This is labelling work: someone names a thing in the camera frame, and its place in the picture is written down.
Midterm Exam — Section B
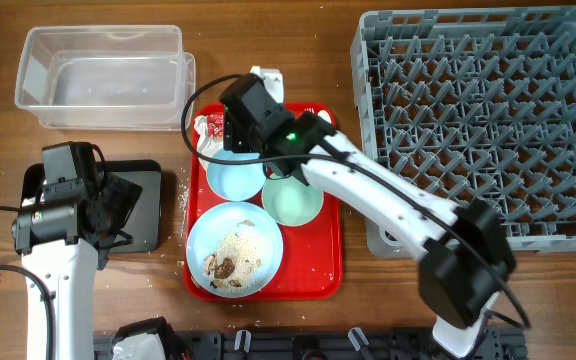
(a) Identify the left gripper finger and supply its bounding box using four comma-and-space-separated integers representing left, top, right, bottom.
100, 172, 142, 235
80, 200, 121, 250

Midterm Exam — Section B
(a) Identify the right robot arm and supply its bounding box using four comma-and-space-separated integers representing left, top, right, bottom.
219, 73, 516, 359

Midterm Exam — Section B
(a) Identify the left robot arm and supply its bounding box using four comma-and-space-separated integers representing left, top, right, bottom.
13, 142, 142, 359

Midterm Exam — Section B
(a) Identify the grey dishwasher rack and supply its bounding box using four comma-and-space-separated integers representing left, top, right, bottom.
350, 6, 576, 252

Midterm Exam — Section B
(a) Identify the black plastic bin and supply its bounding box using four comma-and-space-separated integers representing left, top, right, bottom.
13, 160, 163, 260

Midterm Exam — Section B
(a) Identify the red strawberry snack wrapper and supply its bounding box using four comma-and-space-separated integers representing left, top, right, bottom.
207, 113, 224, 139

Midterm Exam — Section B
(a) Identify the light blue bowl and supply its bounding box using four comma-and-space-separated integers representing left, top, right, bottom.
206, 163, 266, 201

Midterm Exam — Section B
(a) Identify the white plastic spoon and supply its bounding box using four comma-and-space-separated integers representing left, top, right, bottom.
317, 110, 332, 123

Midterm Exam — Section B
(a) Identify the light green bowl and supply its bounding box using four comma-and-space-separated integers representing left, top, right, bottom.
261, 174, 324, 227

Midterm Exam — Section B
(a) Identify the light blue plate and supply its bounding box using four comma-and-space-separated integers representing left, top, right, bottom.
186, 202, 284, 299

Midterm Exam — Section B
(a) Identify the clear plastic bin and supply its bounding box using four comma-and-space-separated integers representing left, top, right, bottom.
14, 25, 196, 131

